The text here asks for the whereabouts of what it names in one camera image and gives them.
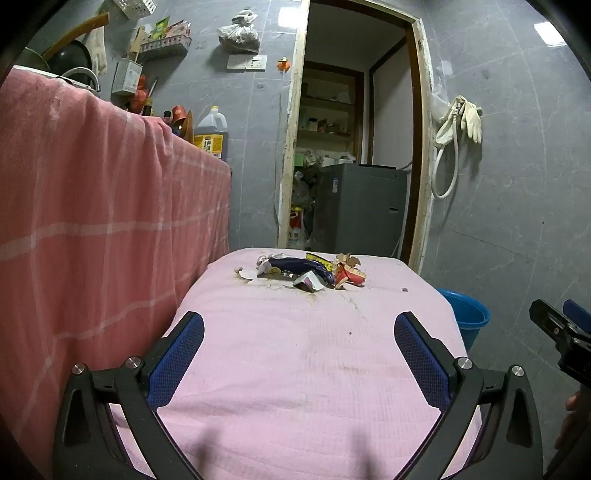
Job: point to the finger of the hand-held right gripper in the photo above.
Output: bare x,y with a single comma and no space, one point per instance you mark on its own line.
549,323
579,311

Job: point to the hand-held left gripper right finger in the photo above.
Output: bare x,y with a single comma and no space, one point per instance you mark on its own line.
422,360

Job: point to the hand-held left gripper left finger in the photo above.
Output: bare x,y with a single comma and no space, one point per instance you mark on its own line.
178,355

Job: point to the blue plastic bucket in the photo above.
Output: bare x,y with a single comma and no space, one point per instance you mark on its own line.
466,318

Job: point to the crushed red paper cup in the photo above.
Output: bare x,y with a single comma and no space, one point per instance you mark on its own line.
348,276

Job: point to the silver foil wrapper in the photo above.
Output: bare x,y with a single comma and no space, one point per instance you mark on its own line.
263,266

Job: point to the brown paper scrap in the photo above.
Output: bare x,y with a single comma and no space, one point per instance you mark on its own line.
346,258

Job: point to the small brown white carton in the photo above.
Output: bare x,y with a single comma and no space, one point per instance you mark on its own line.
308,281

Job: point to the dark blue snack wrapper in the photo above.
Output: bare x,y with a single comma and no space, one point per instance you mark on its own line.
291,265

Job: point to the person's right hand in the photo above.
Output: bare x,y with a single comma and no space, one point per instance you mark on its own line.
564,431

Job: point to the pink cloth covered table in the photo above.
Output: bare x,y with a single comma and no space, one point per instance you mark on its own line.
295,369

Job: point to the grey washing machine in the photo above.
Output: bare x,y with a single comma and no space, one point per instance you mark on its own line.
360,212

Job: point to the pink checked cloth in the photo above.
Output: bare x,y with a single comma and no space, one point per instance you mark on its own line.
92,207

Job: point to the white red rice bag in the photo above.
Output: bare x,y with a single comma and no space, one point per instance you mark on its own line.
299,228

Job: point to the pile of plastic bags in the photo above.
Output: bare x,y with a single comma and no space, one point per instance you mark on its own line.
304,189

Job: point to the cream rubber gloves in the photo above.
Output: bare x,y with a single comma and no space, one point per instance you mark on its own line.
473,124

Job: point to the large cooking oil jug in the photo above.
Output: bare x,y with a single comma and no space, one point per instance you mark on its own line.
212,134

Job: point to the green box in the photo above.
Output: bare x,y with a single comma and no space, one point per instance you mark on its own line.
300,158

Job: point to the brown sauce bottle red cap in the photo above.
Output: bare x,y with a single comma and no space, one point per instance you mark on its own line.
182,122

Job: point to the red orange bag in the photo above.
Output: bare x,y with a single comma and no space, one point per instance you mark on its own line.
140,92

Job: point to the wooden storage shelves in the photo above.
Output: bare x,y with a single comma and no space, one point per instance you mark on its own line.
328,104

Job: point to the grey metal utensil holder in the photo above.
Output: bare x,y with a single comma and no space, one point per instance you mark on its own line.
125,78

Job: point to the chrome faucet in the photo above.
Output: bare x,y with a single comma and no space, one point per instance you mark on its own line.
87,74

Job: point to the hanging cream cloth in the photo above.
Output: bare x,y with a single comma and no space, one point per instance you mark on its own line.
97,53

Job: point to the wooden spatula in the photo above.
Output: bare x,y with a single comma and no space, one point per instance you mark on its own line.
136,44

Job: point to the black wok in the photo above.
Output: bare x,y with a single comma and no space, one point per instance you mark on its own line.
69,57

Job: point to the hanging clear plastic bag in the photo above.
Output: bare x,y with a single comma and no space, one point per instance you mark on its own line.
238,37

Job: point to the pink seasoning packet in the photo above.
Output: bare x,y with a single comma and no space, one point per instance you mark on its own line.
180,30

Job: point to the green seasoning packet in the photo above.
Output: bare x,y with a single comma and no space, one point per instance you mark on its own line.
160,28

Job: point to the white plastic basket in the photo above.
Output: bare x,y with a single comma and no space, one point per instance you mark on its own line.
134,7

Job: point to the pale wooden door frame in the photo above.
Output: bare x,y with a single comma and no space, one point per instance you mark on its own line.
290,138

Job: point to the wall socket plate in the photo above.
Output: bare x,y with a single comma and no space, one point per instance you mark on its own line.
247,63

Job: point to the orange wall hook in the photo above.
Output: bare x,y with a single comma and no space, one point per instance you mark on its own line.
283,64

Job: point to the white wall shelf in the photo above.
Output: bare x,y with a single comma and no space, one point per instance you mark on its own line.
166,46

